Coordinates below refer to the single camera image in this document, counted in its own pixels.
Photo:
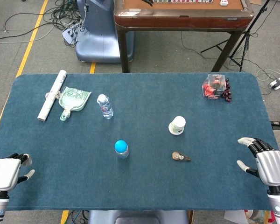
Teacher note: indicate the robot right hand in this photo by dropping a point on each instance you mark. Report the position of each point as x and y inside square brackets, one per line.
[270, 163]

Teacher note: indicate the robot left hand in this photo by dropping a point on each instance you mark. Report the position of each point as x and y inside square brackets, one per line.
[4, 171]

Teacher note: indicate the orange brown correction tape dispenser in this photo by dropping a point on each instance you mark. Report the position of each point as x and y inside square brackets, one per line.
[180, 156]

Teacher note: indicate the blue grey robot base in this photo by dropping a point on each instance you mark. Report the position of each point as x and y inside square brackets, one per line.
[98, 39]

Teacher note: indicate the white power strip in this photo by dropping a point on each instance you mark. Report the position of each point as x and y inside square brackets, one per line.
[68, 33]
[278, 82]

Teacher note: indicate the dark red capsule cluster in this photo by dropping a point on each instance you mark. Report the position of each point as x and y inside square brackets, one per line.
[227, 93]

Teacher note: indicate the rolled white paper tube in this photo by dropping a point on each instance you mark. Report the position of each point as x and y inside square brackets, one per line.
[51, 95]

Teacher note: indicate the clear box of red capsules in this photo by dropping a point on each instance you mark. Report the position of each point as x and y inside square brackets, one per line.
[212, 89]

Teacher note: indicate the light green dustpan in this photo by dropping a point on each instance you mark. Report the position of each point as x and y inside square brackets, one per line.
[73, 98]

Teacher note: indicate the white fern print paper cup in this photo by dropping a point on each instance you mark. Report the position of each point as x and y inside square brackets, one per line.
[177, 124]

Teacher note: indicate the blue ball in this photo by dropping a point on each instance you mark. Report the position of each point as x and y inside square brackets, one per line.
[121, 145]

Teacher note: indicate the clear plastic jar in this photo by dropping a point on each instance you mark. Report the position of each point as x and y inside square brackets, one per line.
[122, 155]

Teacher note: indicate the clear water bottle white cap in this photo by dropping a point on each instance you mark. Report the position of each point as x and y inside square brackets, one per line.
[105, 107]

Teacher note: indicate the black tripod stand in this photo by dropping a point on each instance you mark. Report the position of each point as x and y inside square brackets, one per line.
[243, 35]

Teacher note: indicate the blue table cloth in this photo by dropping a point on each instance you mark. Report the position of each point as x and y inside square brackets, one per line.
[140, 182]

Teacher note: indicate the grey blue robot torso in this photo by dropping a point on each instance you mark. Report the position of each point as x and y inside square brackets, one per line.
[137, 217]

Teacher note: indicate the brown mahjong table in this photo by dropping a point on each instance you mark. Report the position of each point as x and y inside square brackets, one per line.
[182, 21]

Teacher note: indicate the single white mahjong tile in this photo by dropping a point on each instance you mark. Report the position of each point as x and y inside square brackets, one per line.
[223, 2]

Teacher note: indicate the row of mahjong tiles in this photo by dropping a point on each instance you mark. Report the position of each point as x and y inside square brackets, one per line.
[182, 1]

